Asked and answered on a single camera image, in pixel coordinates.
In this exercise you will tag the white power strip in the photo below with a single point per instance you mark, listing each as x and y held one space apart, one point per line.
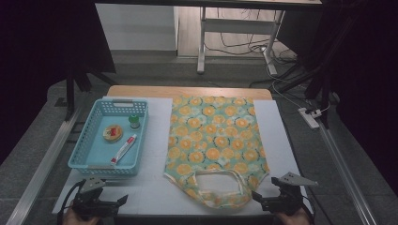
308 118

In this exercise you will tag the orange slice print cloth bag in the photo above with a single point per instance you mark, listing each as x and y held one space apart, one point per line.
212 137

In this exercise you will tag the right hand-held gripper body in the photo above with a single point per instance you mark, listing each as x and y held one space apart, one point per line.
287 200

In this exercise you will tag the black curtain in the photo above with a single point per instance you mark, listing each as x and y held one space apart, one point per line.
37 62
369 78

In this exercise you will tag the aluminium rail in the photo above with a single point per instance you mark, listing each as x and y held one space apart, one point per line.
40 172
344 175

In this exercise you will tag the white and red tube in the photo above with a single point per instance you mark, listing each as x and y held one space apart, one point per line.
124 149

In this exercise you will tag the light blue plastic basket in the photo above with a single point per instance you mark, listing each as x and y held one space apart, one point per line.
97 151

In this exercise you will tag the white desk with metal legs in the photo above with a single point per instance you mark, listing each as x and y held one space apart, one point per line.
237 25

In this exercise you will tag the person's left hand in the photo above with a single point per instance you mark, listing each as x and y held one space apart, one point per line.
78 221

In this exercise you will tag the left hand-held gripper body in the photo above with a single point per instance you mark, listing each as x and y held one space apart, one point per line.
90 200

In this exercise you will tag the person's right hand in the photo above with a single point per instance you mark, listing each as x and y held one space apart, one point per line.
295 220

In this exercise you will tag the white table mat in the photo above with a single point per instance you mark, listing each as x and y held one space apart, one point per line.
156 125

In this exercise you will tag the small green capped bottle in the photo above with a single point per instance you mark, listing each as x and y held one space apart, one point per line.
134 120

